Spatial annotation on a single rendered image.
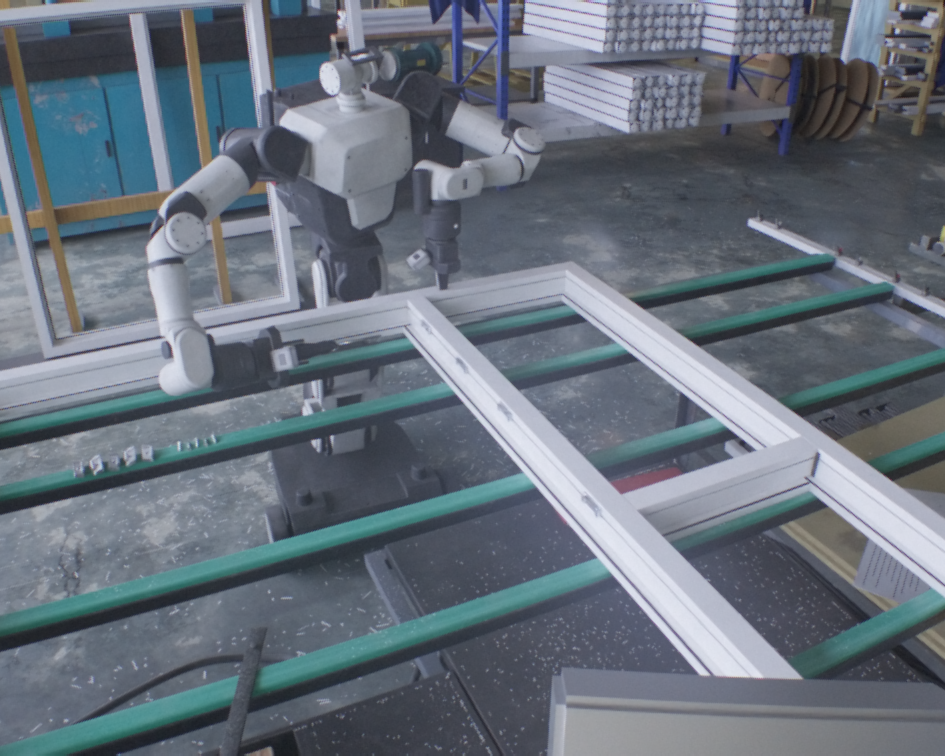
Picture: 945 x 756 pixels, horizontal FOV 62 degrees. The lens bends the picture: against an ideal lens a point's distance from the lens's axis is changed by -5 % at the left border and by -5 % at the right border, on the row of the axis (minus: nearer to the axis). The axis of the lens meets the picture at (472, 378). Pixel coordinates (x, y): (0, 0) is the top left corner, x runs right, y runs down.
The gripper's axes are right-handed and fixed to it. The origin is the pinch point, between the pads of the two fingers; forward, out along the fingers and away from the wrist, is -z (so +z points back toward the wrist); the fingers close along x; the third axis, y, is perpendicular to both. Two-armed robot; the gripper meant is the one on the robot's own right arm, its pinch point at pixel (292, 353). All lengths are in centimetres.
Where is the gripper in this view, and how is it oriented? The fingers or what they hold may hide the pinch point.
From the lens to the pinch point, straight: 172.5
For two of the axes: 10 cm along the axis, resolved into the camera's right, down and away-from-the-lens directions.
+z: -7.3, 1.9, -6.6
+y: -6.5, 1.1, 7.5
